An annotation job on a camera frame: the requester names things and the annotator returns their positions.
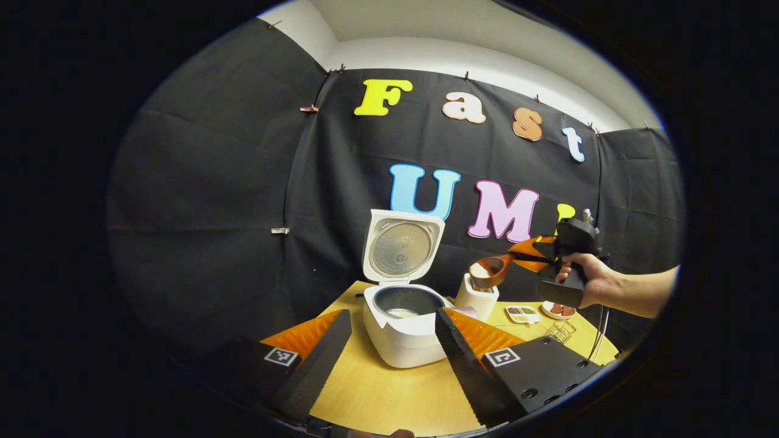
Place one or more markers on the white divided grain dish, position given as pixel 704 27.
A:
pixel 522 315

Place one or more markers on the brown wooden spoon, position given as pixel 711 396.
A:
pixel 496 267

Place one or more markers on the white rice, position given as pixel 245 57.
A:
pixel 479 269

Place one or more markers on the row of black cloth clips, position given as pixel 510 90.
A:
pixel 467 76

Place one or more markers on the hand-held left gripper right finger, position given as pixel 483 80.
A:
pixel 465 365

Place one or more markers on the white toaster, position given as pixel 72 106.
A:
pixel 481 301

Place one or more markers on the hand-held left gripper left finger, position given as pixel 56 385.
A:
pixel 316 371

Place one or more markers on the black backdrop cloth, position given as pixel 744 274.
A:
pixel 231 182

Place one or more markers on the pink cloth clip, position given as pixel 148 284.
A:
pixel 308 109

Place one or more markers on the white rice cooker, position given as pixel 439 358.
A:
pixel 401 347

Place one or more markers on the round white plate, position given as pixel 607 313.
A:
pixel 551 316

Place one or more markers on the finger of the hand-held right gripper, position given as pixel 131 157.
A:
pixel 528 246
pixel 540 265

